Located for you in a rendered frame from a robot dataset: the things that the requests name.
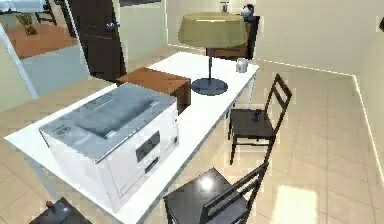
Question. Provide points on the black chair with red knob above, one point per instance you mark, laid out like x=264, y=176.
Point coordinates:
x=60, y=213

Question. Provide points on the round door knob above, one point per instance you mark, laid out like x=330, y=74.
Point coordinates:
x=111, y=26

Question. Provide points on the white long table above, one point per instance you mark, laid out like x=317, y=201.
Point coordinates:
x=206, y=106

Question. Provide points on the brown wooden box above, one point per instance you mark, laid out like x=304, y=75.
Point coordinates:
x=160, y=83

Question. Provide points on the dark wooden chair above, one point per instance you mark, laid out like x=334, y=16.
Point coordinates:
x=213, y=200
x=46, y=13
x=253, y=125

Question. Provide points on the dark brown room door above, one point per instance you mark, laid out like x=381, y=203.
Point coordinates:
x=98, y=36

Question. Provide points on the grey kettle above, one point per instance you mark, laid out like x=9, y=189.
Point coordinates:
x=247, y=11

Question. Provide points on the white mug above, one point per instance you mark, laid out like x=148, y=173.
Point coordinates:
x=242, y=65

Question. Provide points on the yellow house plant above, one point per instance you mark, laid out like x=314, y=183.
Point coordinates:
x=27, y=25

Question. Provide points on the olive shade table lamp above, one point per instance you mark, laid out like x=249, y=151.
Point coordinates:
x=212, y=31

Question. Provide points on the brown wooden cabinet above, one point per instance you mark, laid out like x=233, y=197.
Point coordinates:
x=238, y=43

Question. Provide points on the white and grey printer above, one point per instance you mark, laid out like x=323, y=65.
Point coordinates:
x=110, y=133

